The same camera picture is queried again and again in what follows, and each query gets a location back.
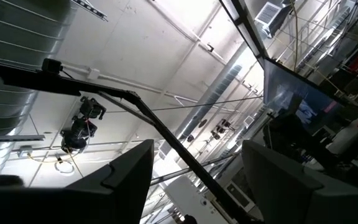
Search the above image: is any small black overhead camera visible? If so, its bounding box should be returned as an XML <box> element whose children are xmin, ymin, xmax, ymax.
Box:
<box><xmin>41</xmin><ymin>58</ymin><xmax>63</xmax><ymax>75</ymax></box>

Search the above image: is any white cabinet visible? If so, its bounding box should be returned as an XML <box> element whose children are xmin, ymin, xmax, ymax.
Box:
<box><xmin>165</xmin><ymin>176</ymin><xmax>232</xmax><ymax>224</ymax></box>

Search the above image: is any slim silver spiral air duct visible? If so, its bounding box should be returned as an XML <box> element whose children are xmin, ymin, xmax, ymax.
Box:
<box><xmin>175</xmin><ymin>63</ymin><xmax>245</xmax><ymax>141</ymax></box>

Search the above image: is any white ceiling vent unit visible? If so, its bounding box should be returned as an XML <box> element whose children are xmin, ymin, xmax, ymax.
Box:
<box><xmin>254</xmin><ymin>1</ymin><xmax>292</xmax><ymax>35</ymax></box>

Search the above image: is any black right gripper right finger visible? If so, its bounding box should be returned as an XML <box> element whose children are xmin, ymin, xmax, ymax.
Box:
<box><xmin>241</xmin><ymin>139</ymin><xmax>358</xmax><ymax>224</ymax></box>

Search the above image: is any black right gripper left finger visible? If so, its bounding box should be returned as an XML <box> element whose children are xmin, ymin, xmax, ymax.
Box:
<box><xmin>0</xmin><ymin>139</ymin><xmax>155</xmax><ymax>224</ymax></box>

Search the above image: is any large silver ribbed air duct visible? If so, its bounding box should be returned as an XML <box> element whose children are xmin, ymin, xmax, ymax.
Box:
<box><xmin>0</xmin><ymin>0</ymin><xmax>78</xmax><ymax>181</ymax></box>

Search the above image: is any black overhead frame beam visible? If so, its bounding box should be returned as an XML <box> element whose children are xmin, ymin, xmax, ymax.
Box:
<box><xmin>0</xmin><ymin>58</ymin><xmax>251</xmax><ymax>224</ymax></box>

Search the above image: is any large dark display screen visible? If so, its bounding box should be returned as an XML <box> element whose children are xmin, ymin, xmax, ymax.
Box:
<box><xmin>262</xmin><ymin>57</ymin><xmax>345</xmax><ymax>133</ymax></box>

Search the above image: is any black framed ceiling light strip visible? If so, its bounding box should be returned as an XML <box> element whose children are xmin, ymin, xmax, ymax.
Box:
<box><xmin>218</xmin><ymin>0</ymin><xmax>270</xmax><ymax>60</ymax></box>

